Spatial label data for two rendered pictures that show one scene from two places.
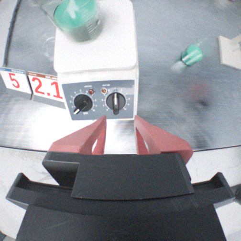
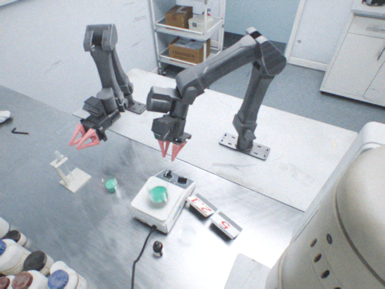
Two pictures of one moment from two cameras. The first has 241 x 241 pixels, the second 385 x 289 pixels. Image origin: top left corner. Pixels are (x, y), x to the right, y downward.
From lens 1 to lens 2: 0.70 m
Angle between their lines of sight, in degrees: 38
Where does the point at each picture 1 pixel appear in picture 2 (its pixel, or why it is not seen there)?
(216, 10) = (47, 214)
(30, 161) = (244, 178)
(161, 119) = (152, 166)
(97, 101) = (175, 179)
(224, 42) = (74, 186)
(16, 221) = (307, 143)
